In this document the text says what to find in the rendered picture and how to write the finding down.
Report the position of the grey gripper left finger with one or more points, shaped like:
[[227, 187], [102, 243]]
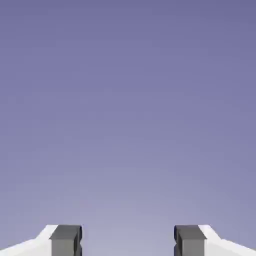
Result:
[[63, 242]]

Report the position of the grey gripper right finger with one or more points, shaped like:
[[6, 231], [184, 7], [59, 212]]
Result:
[[192, 242]]

